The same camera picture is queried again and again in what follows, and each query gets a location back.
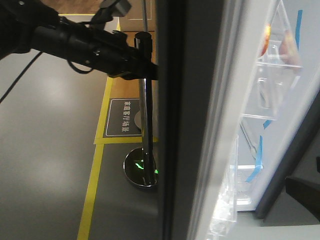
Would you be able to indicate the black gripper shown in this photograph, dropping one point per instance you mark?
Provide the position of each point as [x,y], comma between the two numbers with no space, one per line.
[91,49]

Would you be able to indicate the white fridge door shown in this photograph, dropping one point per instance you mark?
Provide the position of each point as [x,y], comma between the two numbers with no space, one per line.
[207,50]

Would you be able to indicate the red yellow apple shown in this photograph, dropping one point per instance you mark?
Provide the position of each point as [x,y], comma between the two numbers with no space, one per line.
[279,49]

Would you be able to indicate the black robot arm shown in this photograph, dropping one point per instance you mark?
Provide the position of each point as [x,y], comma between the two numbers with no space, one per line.
[31,24]

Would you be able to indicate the dark grey fridge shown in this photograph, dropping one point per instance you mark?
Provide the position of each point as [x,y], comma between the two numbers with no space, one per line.
[279,160]

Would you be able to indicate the dark floor sign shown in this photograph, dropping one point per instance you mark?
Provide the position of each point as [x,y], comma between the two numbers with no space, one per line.
[120,121]

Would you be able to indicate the clear upper door bin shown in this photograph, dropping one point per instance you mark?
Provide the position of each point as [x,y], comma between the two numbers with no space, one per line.
[271,84]

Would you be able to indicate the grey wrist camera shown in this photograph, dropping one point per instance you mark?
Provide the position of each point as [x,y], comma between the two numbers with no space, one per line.
[115,8]

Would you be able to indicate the black stanchion post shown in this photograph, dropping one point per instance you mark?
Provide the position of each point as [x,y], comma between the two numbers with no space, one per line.
[139,165]

